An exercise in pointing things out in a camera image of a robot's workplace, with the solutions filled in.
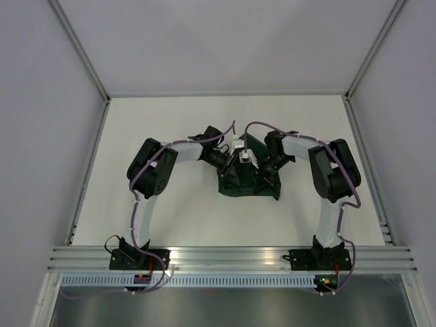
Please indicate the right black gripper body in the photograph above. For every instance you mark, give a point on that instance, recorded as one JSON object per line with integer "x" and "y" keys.
{"x": 270, "y": 166}

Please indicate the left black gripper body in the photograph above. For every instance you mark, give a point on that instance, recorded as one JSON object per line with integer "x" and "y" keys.
{"x": 221, "y": 162}

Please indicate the dark green cloth napkin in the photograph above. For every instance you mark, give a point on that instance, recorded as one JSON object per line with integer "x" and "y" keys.
{"x": 246, "y": 172}

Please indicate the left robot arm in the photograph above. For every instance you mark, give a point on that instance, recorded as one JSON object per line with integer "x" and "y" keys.
{"x": 148, "y": 176}

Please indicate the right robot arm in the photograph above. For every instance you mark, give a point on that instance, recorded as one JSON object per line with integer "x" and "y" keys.
{"x": 335, "y": 177}

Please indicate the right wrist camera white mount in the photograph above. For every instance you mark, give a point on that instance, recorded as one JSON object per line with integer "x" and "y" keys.
{"x": 248, "y": 156}

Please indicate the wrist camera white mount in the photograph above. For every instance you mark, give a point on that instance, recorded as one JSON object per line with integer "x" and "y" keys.
{"x": 248, "y": 156}
{"x": 237, "y": 146}

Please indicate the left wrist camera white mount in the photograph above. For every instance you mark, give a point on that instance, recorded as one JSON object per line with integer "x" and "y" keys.
{"x": 237, "y": 146}

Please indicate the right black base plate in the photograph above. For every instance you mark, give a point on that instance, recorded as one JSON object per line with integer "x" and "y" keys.
{"x": 319, "y": 260}

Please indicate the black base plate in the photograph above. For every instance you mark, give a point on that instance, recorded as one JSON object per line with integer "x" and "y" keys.
{"x": 319, "y": 260}
{"x": 158, "y": 259}

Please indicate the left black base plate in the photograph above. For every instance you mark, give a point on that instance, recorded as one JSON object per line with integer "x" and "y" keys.
{"x": 158, "y": 259}

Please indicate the white slotted cable duct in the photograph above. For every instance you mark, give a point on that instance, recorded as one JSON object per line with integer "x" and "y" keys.
{"x": 198, "y": 280}

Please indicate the aluminium front rail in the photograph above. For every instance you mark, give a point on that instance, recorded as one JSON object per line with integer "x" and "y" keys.
{"x": 196, "y": 260}

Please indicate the left aluminium frame post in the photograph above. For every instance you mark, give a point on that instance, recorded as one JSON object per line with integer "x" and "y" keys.
{"x": 66, "y": 26}

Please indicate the aluminium frame post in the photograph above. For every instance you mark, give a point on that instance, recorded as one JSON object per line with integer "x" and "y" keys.
{"x": 376, "y": 45}
{"x": 66, "y": 26}

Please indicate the right aluminium frame post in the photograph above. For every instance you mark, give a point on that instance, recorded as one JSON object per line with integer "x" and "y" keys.
{"x": 376, "y": 45}

